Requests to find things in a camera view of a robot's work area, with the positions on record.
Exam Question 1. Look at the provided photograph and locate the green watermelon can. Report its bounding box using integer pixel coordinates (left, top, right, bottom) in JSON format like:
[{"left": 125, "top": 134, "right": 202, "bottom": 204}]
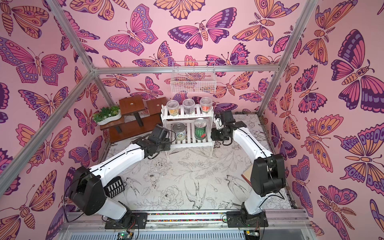
[{"left": 194, "top": 118, "right": 207, "bottom": 140}]

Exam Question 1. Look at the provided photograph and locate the red seed jar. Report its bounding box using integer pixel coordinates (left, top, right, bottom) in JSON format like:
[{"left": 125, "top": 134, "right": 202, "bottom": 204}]
[{"left": 200, "top": 97, "right": 213, "bottom": 113}]

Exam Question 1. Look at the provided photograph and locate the yellow seed jar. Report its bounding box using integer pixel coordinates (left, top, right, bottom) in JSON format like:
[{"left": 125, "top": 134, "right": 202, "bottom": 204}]
[{"left": 167, "top": 100, "right": 180, "bottom": 116}]

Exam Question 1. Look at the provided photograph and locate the dark seed jar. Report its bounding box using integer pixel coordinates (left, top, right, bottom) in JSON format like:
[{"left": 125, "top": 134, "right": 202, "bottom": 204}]
[{"left": 183, "top": 99, "right": 196, "bottom": 115}]

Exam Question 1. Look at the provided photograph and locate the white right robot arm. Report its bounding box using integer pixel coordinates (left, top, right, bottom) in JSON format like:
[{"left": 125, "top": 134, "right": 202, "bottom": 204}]
[{"left": 211, "top": 111, "right": 286, "bottom": 229}]

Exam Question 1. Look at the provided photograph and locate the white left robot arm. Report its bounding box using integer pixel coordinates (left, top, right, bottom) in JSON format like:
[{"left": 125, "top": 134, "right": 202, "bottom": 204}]
[{"left": 66, "top": 125, "right": 172, "bottom": 221}]

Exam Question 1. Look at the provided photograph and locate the white slatted wooden shelf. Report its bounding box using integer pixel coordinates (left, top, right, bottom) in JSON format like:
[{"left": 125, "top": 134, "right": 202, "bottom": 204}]
[{"left": 161, "top": 104, "right": 214, "bottom": 156}]

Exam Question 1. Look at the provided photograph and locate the purple label tin can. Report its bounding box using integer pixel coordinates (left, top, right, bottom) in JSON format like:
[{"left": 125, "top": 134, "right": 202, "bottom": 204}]
[{"left": 172, "top": 123, "right": 186, "bottom": 141}]

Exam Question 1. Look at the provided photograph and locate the brown wooden stepped stand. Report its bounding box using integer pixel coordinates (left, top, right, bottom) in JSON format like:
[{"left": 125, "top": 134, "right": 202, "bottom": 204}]
[{"left": 100, "top": 96, "right": 167, "bottom": 143}]

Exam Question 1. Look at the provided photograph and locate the green plant in white pot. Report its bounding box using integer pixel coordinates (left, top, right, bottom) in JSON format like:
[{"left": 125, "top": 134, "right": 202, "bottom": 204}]
[{"left": 93, "top": 106, "right": 122, "bottom": 126}]

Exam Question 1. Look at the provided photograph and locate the white wire basket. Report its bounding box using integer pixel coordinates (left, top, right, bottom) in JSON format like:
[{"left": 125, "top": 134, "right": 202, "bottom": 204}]
[{"left": 169, "top": 61, "right": 217, "bottom": 94}]

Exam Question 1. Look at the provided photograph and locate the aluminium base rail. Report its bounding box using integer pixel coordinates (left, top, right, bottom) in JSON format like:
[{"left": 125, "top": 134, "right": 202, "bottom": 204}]
[{"left": 56, "top": 209, "right": 317, "bottom": 240}]

